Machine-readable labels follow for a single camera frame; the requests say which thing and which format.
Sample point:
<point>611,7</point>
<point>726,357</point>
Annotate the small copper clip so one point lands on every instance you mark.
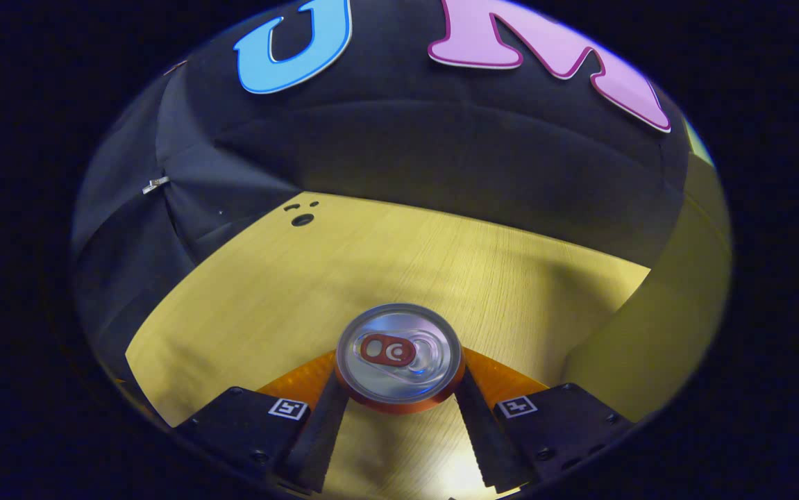
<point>175,67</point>

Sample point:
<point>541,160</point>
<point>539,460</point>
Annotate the red pop can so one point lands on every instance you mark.
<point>399,354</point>

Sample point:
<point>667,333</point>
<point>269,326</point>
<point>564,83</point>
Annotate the wooden desktop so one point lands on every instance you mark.
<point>371,264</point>

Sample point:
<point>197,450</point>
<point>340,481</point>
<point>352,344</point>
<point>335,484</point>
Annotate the pale green desktop garbage bin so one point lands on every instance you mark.
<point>677,305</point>

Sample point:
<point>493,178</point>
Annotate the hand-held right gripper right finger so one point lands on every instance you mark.
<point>489,444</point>

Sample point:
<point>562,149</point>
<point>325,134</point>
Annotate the black backdrop cloth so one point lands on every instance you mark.
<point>441,139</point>

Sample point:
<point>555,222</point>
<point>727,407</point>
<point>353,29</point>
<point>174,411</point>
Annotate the small silver clip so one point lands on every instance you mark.
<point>155,185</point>

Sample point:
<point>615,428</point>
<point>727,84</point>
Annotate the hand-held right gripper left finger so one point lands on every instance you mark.
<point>319,444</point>

